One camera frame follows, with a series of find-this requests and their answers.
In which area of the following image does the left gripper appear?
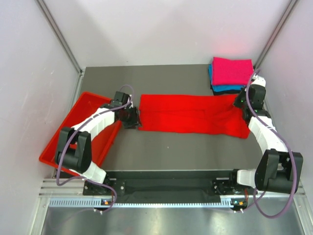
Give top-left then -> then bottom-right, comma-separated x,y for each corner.
120,105 -> 143,129

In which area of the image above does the red t-shirt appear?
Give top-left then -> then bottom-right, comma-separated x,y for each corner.
139,94 -> 250,139

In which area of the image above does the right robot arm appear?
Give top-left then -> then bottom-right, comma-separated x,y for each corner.
213,83 -> 303,194

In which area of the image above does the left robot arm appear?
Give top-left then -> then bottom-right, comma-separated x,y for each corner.
55,91 -> 141,194

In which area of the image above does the black folded t-shirt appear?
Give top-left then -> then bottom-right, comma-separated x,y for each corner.
210,85 -> 242,95

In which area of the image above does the pink folded t-shirt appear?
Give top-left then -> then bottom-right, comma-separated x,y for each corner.
212,57 -> 254,86

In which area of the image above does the blue folded t-shirt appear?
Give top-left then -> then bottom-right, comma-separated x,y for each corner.
208,64 -> 244,93

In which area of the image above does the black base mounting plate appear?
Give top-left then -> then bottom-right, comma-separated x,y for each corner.
82,170 -> 257,197

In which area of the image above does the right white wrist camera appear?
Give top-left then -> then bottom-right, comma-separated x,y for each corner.
251,74 -> 266,87

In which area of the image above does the right aluminium frame post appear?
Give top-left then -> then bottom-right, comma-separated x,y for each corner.
254,0 -> 300,69

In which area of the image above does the aluminium frame post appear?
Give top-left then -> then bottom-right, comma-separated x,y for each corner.
254,0 -> 300,69
34,0 -> 85,74

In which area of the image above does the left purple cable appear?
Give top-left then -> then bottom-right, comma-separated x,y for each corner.
48,84 -> 134,226

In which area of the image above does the purple cable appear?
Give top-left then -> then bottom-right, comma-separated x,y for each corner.
212,69 -> 298,218
48,84 -> 134,226

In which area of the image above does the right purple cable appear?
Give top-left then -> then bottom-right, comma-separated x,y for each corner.
212,69 -> 298,218

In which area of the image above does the aluminium front rail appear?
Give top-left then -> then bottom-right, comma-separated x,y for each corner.
39,177 -> 306,209

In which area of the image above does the left aluminium frame post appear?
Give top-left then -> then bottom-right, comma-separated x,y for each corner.
34,0 -> 85,74

